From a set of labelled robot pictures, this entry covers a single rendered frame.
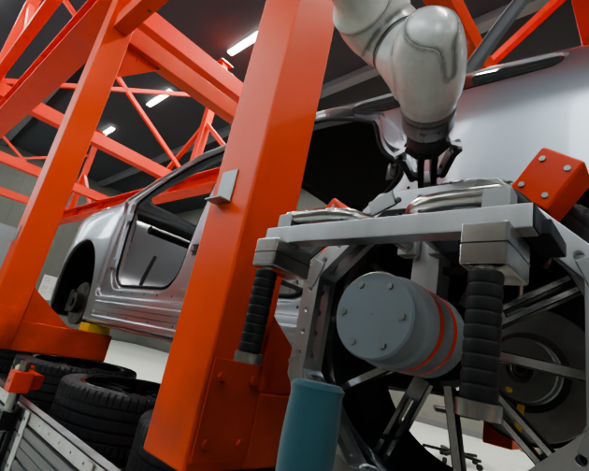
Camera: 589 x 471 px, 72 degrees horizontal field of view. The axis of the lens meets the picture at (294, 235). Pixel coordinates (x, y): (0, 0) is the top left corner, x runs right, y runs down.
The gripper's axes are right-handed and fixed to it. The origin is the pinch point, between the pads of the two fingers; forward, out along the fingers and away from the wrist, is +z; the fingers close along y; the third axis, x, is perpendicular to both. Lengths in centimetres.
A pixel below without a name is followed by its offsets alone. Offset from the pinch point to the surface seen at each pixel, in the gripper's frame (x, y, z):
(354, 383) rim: -40.7, -19.0, 7.3
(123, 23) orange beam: 189, -166, 59
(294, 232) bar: -19.7, -23.7, -22.9
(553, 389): -40, 23, 28
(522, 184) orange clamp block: -13.8, 12.6, -19.1
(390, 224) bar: -23.9, -8.0, -30.2
